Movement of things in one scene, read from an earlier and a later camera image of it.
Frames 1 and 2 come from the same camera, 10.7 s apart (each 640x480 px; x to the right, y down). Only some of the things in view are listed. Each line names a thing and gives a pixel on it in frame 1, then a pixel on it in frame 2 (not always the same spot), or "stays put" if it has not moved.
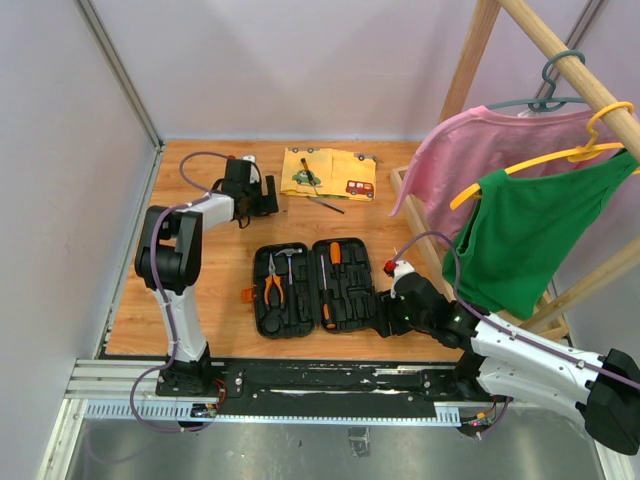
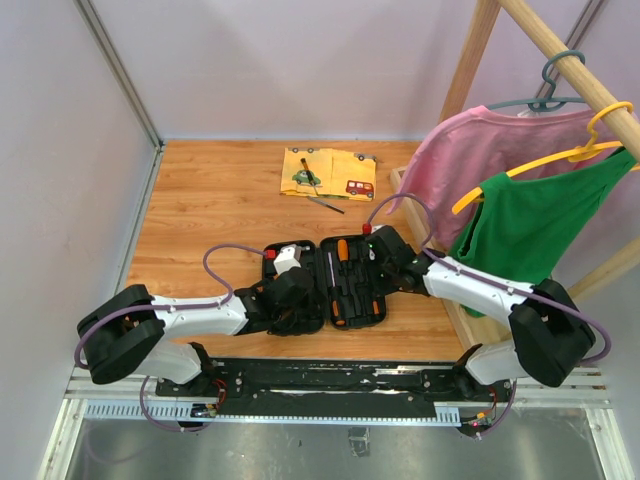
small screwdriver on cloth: [309, 174] stays put
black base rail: [340, 389] stays put
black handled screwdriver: [329, 322] → [338, 312]
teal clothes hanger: [550, 103] stays put
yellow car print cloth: [336, 174] stays put
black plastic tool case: [297, 287] stays put
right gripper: [386, 319] → [375, 287]
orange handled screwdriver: [335, 257] → [343, 250]
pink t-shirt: [461, 154] stays put
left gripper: [266, 204] → [314, 302]
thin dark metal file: [338, 209] stays put
